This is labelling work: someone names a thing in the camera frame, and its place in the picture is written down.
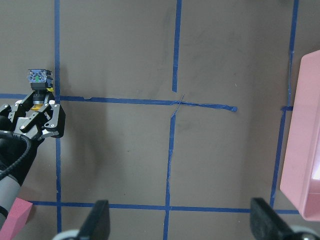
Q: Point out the pink cube centre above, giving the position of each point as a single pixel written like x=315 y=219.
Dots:
x=16 y=219

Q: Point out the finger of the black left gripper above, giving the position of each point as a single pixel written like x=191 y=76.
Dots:
x=12 y=118
x=47 y=119

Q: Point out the pink plastic bin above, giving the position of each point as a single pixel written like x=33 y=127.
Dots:
x=300 y=179

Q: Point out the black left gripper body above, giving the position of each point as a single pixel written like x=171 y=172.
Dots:
x=13 y=149

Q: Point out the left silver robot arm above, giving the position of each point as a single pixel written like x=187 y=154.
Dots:
x=12 y=175

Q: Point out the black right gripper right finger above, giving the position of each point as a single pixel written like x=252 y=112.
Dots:
x=265 y=223

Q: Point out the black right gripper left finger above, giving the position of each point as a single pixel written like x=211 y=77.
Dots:
x=97 y=225

